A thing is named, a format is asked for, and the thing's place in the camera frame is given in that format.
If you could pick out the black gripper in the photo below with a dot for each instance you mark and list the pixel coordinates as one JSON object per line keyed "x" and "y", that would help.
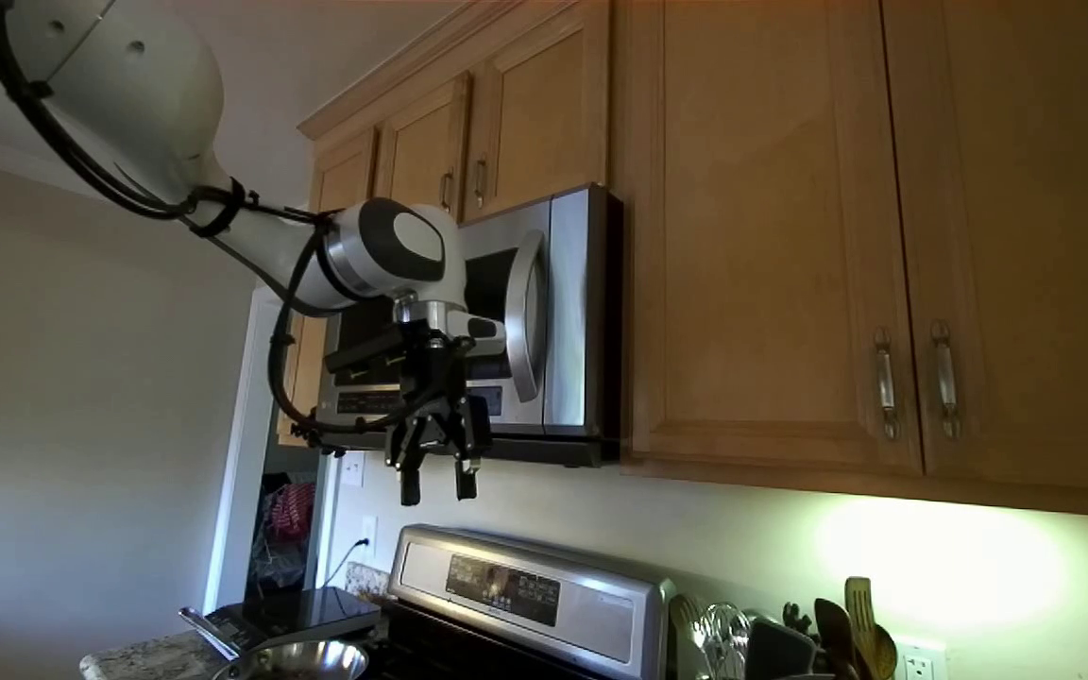
{"x": 435, "y": 378}

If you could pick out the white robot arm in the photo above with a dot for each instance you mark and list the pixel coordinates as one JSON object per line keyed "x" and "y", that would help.
{"x": 130, "y": 76}

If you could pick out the stainless steel microwave body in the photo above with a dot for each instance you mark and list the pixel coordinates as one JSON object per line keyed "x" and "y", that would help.
{"x": 613, "y": 325}

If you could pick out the tall wooden cabinet door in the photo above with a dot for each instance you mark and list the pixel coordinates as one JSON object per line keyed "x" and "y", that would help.
{"x": 1049, "y": 229}
{"x": 341, "y": 173}
{"x": 756, "y": 229}

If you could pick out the small wooden cabinet door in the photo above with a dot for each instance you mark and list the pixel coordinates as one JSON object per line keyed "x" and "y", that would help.
{"x": 421, "y": 145}
{"x": 547, "y": 106}

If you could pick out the stainless steel stove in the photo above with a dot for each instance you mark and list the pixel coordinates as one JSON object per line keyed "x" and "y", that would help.
{"x": 529, "y": 592}

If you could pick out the red hanging item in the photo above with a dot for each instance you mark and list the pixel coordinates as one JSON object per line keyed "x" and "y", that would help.
{"x": 285, "y": 523}

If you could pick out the metal bowl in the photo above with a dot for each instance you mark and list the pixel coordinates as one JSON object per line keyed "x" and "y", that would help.
{"x": 309, "y": 659}

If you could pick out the silver kitchen utensil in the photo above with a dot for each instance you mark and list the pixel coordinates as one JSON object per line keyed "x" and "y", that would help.
{"x": 718, "y": 638}

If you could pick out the black kitchen utensil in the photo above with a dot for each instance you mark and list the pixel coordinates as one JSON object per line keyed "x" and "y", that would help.
{"x": 781, "y": 649}

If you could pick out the dark wooden spoon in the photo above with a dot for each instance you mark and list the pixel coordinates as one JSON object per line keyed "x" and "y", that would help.
{"x": 833, "y": 635}

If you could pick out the light wooden spoon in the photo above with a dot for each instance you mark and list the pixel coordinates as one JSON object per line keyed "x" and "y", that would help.
{"x": 859, "y": 618}

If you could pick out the small wooden utensil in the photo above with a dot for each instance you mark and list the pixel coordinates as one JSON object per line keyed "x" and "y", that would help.
{"x": 887, "y": 651}

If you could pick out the white wall outlet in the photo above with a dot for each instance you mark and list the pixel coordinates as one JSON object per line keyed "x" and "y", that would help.
{"x": 924, "y": 659}
{"x": 368, "y": 529}

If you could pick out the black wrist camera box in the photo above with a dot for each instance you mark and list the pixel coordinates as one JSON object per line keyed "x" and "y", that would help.
{"x": 364, "y": 358}

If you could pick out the white door frame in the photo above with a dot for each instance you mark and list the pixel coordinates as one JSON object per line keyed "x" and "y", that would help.
{"x": 239, "y": 455}

